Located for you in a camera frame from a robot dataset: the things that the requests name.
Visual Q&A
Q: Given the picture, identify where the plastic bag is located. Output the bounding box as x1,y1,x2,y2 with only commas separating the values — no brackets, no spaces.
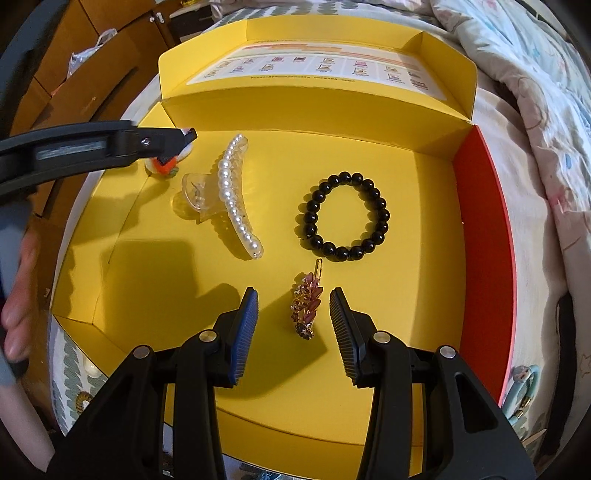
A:
69,28,118,77

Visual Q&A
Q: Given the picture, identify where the white orange plush hair clip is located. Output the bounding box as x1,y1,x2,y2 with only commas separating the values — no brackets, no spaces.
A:
145,127,197,178

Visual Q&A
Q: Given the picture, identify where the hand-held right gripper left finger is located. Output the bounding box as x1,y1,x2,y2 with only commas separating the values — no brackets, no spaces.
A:
48,287,259,480

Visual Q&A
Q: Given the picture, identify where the pearl claw hair clip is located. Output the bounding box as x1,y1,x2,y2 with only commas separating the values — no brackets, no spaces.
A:
173,133,265,260

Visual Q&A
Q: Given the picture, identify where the yellow cardboard box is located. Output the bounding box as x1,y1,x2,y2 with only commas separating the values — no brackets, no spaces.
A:
48,18,518,480

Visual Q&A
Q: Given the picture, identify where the person's left hand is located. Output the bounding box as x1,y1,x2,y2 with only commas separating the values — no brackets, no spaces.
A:
2,231,47,361

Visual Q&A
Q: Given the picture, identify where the printed white quilt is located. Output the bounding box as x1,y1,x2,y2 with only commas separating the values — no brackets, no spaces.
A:
429,0,591,296

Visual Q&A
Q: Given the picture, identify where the pink rhinestone hair clip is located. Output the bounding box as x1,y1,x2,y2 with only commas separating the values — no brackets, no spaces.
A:
289,259,326,340

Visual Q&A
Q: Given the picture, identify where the wooden wardrobe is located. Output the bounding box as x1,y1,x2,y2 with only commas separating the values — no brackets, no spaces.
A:
9,0,185,217

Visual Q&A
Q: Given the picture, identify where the black bead bracelet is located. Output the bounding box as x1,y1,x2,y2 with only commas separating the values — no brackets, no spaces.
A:
303,172,391,263

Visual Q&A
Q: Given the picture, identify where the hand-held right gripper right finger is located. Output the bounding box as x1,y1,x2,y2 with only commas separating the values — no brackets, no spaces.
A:
329,287,539,480

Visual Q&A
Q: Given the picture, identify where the light blue hair tie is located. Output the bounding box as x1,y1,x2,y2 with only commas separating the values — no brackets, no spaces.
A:
501,364,541,432

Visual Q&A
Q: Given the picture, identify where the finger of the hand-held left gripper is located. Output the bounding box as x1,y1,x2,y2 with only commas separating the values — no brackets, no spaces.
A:
0,121,198,197

